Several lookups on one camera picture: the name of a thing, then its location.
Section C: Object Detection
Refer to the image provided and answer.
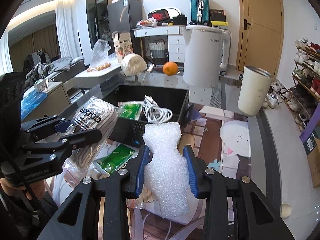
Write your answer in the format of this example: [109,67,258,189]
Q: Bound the grey clothes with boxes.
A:
[25,56,73,80]

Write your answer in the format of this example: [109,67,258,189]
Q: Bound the white paper sheet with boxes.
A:
[199,105,228,117]

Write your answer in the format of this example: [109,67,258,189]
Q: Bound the brown curtain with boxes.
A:
[10,26,59,67]

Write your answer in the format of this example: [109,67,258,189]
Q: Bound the bag of white shoelaces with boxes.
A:
[62,96,120,180]

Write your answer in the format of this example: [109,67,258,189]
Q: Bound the black bag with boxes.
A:
[172,15,188,26]

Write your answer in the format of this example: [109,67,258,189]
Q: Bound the red black shoe box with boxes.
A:
[147,9,170,23]

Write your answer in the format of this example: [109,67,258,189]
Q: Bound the grey refrigerator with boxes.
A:
[107,0,142,45]

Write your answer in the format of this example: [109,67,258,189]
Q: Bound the blue packet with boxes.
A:
[21,92,45,117]

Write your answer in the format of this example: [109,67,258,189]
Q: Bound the orange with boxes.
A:
[163,62,179,76]

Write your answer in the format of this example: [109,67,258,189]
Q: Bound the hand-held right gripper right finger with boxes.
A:
[183,144,298,240]

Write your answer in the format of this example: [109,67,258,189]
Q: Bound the white green object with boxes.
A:
[280,202,292,217]

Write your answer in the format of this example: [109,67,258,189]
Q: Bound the teal suitcase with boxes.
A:
[190,0,210,25]

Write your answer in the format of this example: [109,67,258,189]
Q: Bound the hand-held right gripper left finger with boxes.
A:
[36,144,150,240]

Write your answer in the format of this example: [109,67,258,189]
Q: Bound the group of white sneakers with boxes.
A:
[262,80,290,109]

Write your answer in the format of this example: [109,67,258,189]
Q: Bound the white tissue box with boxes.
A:
[34,78,54,92]

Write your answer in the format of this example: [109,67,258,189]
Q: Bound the white foam sheet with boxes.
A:
[142,121,191,218]

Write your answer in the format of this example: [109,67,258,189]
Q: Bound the metal shoe rack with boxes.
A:
[287,39,320,130]

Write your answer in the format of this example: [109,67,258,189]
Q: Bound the white dresser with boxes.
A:
[132,25,187,65]

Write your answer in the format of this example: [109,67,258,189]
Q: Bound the green packet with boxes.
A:
[118,101,143,119]
[94,142,137,177]

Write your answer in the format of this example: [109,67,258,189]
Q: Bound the white electric kettle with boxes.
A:
[183,25,231,88]

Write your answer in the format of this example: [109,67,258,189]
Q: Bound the clear plastic food bag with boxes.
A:
[87,39,112,72]

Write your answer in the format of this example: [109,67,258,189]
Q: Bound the person's left hand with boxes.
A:
[0,177,45,201]

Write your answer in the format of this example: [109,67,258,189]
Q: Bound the bag of fruit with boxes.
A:
[136,19,158,28]

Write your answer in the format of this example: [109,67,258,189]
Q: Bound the grey sofa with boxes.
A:
[50,57,87,80]

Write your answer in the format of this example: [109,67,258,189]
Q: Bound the brown cardboard box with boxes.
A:
[304,136,320,188]

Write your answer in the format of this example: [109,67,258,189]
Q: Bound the woven laundry basket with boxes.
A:
[148,40,168,65]

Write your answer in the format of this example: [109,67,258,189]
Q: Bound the cardboard fruit carton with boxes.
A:
[112,31,134,63]

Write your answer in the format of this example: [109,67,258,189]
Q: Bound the dark brown box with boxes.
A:
[209,9,227,22]

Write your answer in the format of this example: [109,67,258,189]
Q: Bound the beige cabinet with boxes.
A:
[21,81,72,120]

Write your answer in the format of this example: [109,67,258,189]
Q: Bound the dark wardrobe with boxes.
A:
[85,0,123,63]

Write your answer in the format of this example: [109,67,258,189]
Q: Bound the white charging cable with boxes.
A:
[143,95,173,123]

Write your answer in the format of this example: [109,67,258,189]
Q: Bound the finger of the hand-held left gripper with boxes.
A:
[21,128,103,164]
[19,115,72,133]

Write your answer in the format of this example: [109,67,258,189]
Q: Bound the white side table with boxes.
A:
[75,64,122,83]

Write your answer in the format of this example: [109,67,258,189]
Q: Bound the wooden door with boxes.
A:
[236,0,284,72]

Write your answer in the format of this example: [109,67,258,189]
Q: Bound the black cable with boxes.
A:
[0,140,43,210]

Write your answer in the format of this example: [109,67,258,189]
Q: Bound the purple cardboard box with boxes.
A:
[299,122,320,143]

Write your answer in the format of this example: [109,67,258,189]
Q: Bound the printed desk mat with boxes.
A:
[52,105,252,240]

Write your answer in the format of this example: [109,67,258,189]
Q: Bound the black cardboard box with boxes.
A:
[109,85,190,148]

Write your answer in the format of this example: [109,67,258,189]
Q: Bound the white curtain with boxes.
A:
[55,0,78,60]

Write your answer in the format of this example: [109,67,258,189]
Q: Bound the cream tumbler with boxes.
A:
[237,65,274,117]

